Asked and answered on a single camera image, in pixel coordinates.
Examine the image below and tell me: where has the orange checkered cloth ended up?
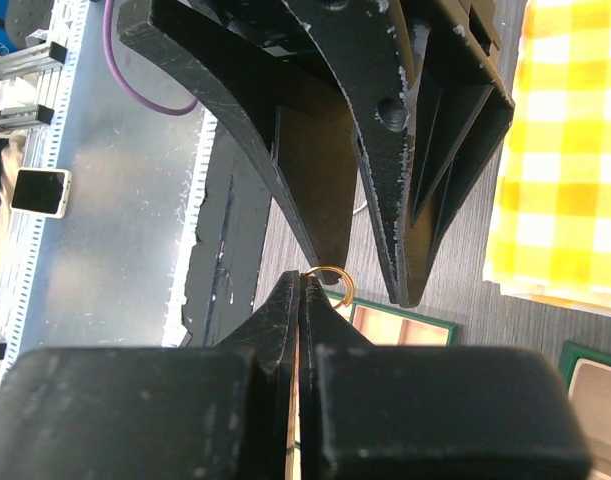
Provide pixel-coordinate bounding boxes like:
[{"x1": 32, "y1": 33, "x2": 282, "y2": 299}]
[{"x1": 483, "y1": 1, "x2": 611, "y2": 317}]

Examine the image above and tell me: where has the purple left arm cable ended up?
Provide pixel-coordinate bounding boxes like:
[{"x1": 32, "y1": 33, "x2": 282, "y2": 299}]
[{"x1": 102, "y1": 0, "x2": 200, "y2": 117}]

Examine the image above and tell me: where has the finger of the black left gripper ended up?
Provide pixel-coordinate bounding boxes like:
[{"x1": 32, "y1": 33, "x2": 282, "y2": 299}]
[{"x1": 116, "y1": 1, "x2": 358, "y2": 285}]

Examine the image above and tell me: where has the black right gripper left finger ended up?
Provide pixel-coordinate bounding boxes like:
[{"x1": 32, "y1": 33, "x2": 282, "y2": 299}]
[{"x1": 0, "y1": 271, "x2": 300, "y2": 479}]

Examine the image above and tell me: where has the white smartphone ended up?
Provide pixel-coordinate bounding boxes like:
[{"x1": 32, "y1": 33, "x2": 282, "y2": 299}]
[{"x1": 11, "y1": 168, "x2": 72, "y2": 219}]

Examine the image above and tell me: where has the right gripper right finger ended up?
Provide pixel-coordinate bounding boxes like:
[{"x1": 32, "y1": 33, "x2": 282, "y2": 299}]
[{"x1": 298, "y1": 276, "x2": 593, "y2": 479}]

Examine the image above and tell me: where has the green jewelry box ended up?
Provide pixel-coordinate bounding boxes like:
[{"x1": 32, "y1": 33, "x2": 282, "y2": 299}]
[{"x1": 559, "y1": 341, "x2": 611, "y2": 479}]

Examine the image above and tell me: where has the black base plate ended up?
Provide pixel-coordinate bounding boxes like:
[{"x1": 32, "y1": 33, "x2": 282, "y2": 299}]
[{"x1": 182, "y1": 125, "x2": 271, "y2": 347}]

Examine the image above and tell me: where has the green jewelry tray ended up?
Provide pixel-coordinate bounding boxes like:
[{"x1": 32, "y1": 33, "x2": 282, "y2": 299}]
[{"x1": 328, "y1": 294, "x2": 458, "y2": 346}]

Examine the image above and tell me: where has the gold ring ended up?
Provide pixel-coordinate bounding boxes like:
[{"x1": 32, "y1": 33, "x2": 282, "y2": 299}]
[{"x1": 300, "y1": 265, "x2": 356, "y2": 311}]

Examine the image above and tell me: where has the white slotted cable duct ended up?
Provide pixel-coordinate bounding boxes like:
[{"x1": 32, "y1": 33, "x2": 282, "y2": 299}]
[{"x1": 162, "y1": 109, "x2": 218, "y2": 348}]

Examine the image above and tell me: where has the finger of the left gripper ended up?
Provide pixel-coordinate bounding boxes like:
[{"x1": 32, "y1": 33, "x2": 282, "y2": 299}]
[{"x1": 286, "y1": 1, "x2": 514, "y2": 308}]

